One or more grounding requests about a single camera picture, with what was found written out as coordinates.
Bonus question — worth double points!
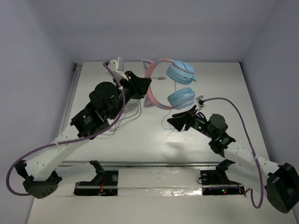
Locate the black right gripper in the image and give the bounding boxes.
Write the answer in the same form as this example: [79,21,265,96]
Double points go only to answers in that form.
[167,105,216,140]

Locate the pink blue cat-ear headphones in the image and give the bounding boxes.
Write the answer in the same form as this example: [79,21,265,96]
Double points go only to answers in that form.
[142,58,198,110]

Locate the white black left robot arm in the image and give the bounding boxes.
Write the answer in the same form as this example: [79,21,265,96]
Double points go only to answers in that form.
[12,71,151,199]

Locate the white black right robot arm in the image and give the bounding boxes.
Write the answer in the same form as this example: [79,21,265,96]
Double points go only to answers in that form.
[167,106,299,214]

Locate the grey headphone cable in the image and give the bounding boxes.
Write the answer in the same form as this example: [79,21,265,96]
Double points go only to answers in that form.
[100,76,166,138]

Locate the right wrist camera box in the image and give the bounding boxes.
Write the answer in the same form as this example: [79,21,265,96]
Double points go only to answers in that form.
[195,95,206,110]

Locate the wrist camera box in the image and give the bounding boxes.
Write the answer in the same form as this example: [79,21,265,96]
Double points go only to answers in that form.
[107,57,126,80]
[195,95,206,110]

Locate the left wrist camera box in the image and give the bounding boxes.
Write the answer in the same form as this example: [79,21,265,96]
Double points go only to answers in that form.
[107,57,126,80]

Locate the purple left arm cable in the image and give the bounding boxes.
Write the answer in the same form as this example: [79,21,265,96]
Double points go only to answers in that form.
[5,62,127,196]

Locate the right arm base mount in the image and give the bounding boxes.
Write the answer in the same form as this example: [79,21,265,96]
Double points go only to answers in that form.
[197,159,246,196]

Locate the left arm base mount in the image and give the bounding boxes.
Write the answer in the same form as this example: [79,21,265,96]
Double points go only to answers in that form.
[74,161,119,196]

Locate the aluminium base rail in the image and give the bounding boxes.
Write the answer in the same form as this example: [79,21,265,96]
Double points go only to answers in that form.
[58,160,234,168]

